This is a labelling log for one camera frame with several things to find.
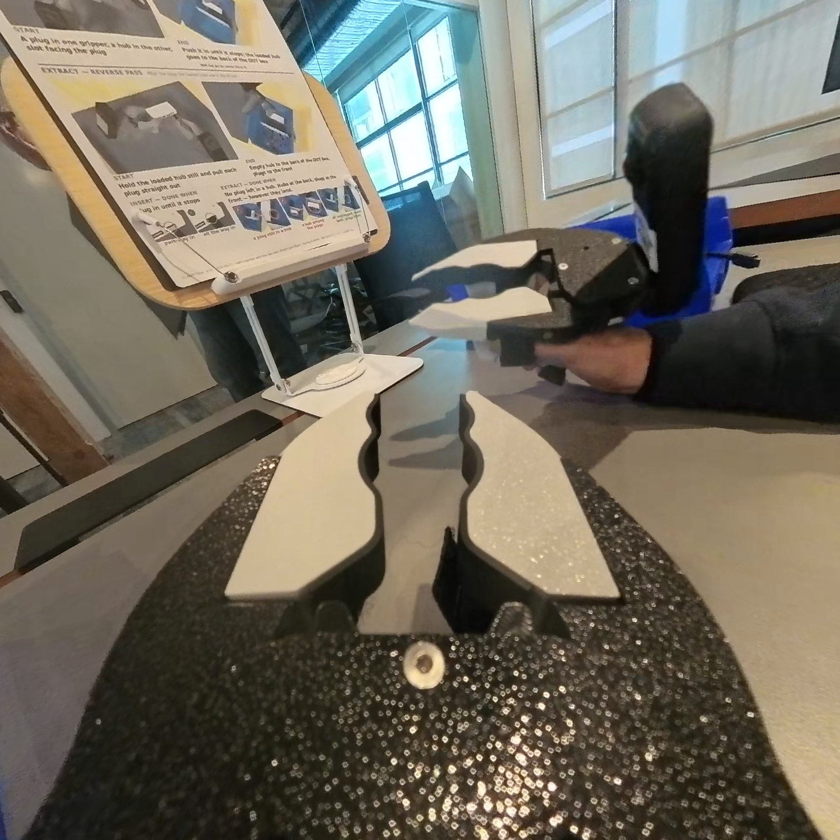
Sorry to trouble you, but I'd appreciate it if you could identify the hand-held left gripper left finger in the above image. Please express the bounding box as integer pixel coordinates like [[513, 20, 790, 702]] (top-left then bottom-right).
[[224, 392, 388, 611]]

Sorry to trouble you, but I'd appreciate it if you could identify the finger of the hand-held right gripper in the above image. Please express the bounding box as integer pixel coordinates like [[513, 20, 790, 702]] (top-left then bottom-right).
[[411, 239, 549, 296], [408, 285, 555, 343]]

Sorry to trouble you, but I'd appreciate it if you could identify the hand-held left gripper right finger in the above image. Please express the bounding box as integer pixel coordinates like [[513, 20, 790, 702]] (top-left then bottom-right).
[[434, 392, 622, 621]]

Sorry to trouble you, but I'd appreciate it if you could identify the blue storage bin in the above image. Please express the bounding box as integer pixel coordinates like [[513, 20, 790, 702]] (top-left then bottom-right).
[[446, 196, 735, 329]]

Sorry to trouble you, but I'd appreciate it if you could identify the person's right forearm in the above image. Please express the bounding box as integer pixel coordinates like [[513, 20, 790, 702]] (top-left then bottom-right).
[[633, 262, 840, 421]]

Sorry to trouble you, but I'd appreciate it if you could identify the person's right hand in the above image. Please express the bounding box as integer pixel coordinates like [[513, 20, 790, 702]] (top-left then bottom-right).
[[535, 327, 654, 395]]

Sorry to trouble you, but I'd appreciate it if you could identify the black office chair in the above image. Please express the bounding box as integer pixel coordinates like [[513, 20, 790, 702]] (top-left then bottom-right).
[[357, 180, 460, 329]]

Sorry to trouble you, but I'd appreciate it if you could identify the instruction board on white stand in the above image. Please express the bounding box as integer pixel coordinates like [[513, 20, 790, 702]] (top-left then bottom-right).
[[0, 0, 424, 417]]

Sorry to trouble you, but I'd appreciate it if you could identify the white framed window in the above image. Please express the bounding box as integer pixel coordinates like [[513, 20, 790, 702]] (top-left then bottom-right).
[[505, 0, 840, 198]]

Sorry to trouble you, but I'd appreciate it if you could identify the printed instruction sheet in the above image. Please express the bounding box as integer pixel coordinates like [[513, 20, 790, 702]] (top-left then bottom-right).
[[0, 0, 382, 290]]

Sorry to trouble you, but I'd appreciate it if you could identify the wooden support post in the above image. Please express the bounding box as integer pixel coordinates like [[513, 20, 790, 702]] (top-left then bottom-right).
[[0, 325, 111, 490]]

